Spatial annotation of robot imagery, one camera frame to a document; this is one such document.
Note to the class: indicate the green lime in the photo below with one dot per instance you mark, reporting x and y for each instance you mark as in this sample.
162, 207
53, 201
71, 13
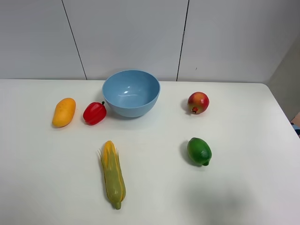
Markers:
199, 151

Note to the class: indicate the red yellow pomegranate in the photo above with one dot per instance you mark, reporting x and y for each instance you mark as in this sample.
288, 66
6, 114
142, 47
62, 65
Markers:
198, 102

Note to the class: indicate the blue plastic bowl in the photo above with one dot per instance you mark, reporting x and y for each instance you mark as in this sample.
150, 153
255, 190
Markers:
131, 93

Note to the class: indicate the blue object at table edge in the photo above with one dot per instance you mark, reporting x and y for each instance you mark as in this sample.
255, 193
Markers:
296, 129

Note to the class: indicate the red bell pepper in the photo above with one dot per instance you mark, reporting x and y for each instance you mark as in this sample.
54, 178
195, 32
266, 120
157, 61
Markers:
94, 113

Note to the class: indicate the corn cob with husk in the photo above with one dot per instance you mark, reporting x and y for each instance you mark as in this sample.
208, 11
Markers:
114, 182

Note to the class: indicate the yellow orange mango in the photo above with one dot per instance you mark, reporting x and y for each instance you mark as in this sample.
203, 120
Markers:
64, 112

